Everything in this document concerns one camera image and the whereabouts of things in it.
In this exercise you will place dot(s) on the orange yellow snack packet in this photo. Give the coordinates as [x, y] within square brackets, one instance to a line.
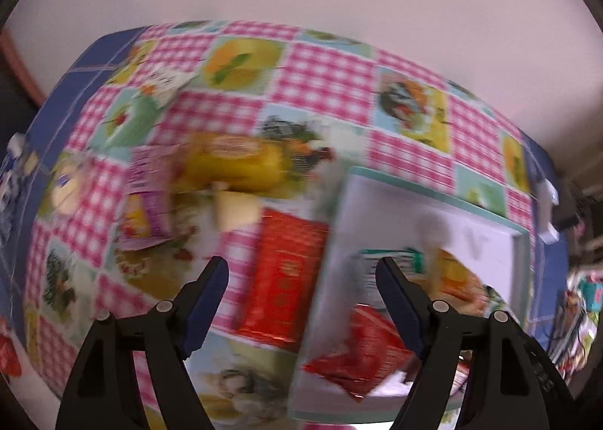
[454, 277]

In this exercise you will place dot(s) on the crumpled blue white wrapper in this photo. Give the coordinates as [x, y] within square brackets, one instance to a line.
[12, 175]

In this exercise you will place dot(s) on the pink checked printed tablecloth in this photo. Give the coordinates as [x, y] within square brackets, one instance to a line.
[320, 81]

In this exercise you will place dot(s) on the orange red plastic bag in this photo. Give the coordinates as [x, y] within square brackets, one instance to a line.
[7, 350]

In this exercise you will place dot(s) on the dark cabinet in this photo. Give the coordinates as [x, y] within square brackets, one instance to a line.
[9, 114]

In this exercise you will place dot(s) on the small round brown bread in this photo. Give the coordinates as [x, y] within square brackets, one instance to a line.
[235, 211]

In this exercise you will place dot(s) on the pale bun in clear wrapper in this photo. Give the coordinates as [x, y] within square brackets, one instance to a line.
[66, 189]

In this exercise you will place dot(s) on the red triangular snack packet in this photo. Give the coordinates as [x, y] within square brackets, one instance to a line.
[372, 354]

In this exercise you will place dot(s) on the reddish brown board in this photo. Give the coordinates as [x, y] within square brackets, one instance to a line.
[19, 67]

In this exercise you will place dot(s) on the purple pink snack packet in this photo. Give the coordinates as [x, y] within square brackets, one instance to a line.
[141, 204]

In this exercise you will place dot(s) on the red orange snack packet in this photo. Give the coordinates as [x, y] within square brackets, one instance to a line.
[282, 279]

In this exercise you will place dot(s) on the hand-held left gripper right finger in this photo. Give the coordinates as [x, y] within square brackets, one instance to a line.
[400, 303]

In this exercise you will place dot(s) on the white nut print snack packet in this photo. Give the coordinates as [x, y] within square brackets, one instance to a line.
[165, 81]

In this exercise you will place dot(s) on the white tray with teal rim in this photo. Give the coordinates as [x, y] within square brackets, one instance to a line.
[391, 218]

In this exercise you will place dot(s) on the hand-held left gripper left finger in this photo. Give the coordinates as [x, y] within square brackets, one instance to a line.
[209, 298]

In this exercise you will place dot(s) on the white green cookie packet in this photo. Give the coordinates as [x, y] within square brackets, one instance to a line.
[362, 270]

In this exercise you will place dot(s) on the yellow cake in clear packet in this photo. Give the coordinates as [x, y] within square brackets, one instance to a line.
[235, 166]

